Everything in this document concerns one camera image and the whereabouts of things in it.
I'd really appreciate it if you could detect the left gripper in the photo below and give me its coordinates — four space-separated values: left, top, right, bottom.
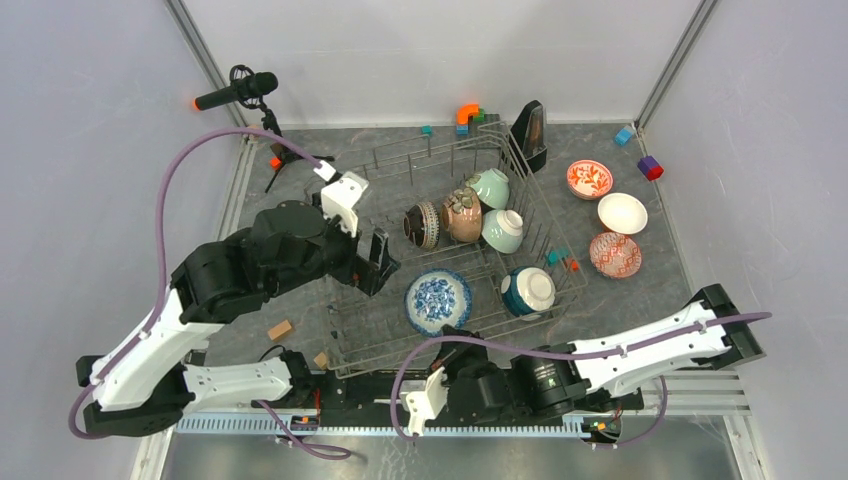
267 193 402 299

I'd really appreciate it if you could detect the white blue rimmed bowl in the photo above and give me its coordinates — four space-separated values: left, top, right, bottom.
403 268 473 337

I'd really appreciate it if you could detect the dark brown banded bowl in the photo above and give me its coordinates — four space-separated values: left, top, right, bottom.
403 201 441 250

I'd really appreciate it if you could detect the grey wire dish rack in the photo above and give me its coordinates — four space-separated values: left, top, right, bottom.
301 121 587 378

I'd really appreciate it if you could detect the blue white patterned bowl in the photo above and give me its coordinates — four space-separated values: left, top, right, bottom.
589 232 643 279

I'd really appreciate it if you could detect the white bowl orange pattern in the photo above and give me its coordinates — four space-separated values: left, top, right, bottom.
566 159 614 200

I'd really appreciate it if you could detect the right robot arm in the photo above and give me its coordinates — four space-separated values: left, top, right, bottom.
429 284 765 425

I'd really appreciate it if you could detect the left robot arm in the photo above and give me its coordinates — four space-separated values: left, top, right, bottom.
69 200 399 438

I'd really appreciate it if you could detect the pink brown flower bowl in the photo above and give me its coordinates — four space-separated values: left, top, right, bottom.
441 187 483 243

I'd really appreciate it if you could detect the wooden block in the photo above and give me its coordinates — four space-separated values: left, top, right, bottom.
267 320 295 343

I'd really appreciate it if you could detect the teal bowl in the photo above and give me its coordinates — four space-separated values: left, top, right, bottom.
499 266 556 321

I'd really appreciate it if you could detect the light green ribbed bowl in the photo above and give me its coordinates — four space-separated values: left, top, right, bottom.
482 209 524 254

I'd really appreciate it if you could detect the pale green bowl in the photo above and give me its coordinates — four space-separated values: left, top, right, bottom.
465 168 510 210

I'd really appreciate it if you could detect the teal toy block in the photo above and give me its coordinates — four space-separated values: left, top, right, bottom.
546 248 570 266

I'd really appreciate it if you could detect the orange curved toy block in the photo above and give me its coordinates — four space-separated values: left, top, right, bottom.
456 103 481 125

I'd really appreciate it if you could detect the black microphone tripod stand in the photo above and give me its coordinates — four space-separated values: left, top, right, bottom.
259 99 337 195

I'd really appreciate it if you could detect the black metronome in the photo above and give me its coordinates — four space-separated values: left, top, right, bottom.
508 100 548 175

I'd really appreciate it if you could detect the black microphone orange tip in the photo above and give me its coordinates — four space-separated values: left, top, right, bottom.
192 64 279 111

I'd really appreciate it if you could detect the purple red toy block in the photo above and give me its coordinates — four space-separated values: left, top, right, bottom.
637 155 664 181

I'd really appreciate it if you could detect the blue toy block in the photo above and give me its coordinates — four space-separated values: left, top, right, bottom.
614 125 636 146

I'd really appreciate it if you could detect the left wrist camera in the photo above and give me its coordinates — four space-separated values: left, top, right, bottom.
313 160 370 238

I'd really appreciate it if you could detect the wooden cube near rail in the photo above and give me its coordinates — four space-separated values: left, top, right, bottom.
313 352 329 371

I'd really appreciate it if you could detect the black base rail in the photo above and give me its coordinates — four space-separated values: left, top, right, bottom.
269 360 645 427

